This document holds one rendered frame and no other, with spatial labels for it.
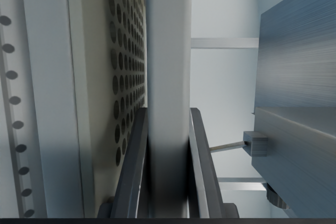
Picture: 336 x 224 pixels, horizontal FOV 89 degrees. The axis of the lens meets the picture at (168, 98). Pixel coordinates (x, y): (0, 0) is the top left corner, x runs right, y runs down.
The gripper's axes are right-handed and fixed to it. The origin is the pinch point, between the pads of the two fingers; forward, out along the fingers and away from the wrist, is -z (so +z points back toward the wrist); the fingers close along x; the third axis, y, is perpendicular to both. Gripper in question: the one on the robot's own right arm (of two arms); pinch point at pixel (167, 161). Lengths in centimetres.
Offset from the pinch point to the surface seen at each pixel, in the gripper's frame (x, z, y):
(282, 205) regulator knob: -15.5, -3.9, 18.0
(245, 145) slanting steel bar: -11.7, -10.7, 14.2
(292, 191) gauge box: -14.4, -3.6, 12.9
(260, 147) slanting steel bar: -13.5, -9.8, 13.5
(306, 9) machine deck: -35, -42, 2
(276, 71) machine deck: -35, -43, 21
